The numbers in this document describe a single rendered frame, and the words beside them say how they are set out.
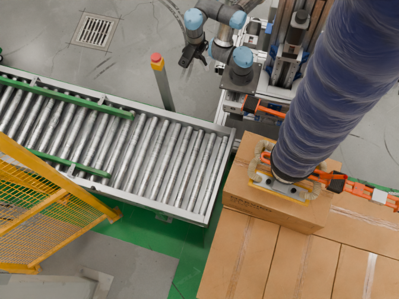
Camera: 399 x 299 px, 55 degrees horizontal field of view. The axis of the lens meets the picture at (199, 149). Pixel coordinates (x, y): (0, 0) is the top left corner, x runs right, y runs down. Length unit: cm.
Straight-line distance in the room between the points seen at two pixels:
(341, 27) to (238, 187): 146
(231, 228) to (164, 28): 214
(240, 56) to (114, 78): 177
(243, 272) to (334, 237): 64
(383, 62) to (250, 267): 186
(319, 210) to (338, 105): 121
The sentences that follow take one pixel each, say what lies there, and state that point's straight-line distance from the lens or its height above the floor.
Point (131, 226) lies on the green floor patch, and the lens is 322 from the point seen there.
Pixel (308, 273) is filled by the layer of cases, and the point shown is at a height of 54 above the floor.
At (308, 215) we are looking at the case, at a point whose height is 94.
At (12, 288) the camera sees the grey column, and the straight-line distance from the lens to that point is 201.
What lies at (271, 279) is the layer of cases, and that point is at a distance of 260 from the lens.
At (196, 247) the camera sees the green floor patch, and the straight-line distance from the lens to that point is 313.
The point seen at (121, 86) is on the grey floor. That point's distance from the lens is 365.
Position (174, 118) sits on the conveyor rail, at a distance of 277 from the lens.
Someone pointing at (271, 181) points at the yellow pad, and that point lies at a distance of 210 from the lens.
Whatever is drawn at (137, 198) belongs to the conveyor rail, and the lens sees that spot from 263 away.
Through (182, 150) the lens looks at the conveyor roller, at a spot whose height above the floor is 55.
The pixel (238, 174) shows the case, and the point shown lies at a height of 94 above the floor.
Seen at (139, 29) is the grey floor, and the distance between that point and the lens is 395.
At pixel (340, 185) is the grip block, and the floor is 120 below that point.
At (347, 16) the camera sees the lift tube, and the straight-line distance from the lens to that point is 92.
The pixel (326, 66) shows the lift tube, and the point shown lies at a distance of 106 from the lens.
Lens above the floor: 312
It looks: 71 degrees down
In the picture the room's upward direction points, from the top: 7 degrees counter-clockwise
